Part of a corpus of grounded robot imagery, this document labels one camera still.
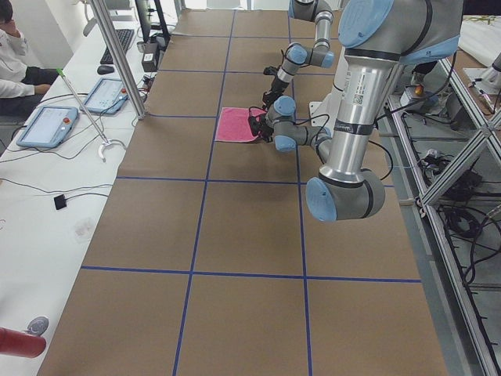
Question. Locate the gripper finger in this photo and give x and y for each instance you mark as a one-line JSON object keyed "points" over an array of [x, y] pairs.
{"points": [[267, 100]]}

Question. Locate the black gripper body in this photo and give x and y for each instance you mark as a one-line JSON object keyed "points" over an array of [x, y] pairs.
{"points": [[275, 84], [261, 125]]}

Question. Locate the pink towel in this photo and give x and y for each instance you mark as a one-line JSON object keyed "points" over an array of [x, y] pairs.
{"points": [[233, 125]]}

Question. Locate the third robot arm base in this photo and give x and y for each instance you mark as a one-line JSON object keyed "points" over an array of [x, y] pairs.
{"points": [[486, 84]]}

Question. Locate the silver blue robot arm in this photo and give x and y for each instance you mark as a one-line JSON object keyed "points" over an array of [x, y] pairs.
{"points": [[296, 55], [378, 38]]}

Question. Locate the black box with label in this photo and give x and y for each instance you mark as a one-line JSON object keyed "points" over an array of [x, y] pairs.
{"points": [[150, 57]]}

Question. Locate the black monitor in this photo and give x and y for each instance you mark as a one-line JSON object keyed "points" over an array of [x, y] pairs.
{"points": [[144, 14]]}

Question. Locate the far blue teach pendant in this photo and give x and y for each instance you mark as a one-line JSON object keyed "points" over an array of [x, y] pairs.
{"points": [[107, 97]]}

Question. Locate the blue teach pendant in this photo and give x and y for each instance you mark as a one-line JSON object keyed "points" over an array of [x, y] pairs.
{"points": [[49, 127], [107, 97]]}

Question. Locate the long reacher grabber stick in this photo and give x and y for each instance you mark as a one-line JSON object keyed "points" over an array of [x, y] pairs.
{"points": [[106, 142]]}

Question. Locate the black computer mouse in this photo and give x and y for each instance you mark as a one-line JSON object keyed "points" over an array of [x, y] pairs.
{"points": [[105, 69]]}

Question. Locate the near blue teach pendant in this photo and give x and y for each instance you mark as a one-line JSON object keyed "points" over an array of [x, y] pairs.
{"points": [[49, 127]]}

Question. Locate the small black square pad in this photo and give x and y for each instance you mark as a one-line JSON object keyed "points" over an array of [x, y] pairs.
{"points": [[60, 202]]}

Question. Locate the seated person in white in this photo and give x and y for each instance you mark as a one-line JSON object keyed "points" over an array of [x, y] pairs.
{"points": [[22, 86]]}

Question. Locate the round silver lid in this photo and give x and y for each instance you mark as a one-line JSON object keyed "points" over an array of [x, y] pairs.
{"points": [[38, 326]]}

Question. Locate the red bottle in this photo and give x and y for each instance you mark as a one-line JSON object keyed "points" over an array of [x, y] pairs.
{"points": [[17, 343]]}

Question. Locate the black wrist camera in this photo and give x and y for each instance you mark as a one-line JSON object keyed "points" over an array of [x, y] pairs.
{"points": [[270, 71], [255, 125]]}

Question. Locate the aluminium frame post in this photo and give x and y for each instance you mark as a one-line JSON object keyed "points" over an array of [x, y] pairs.
{"points": [[111, 39]]}

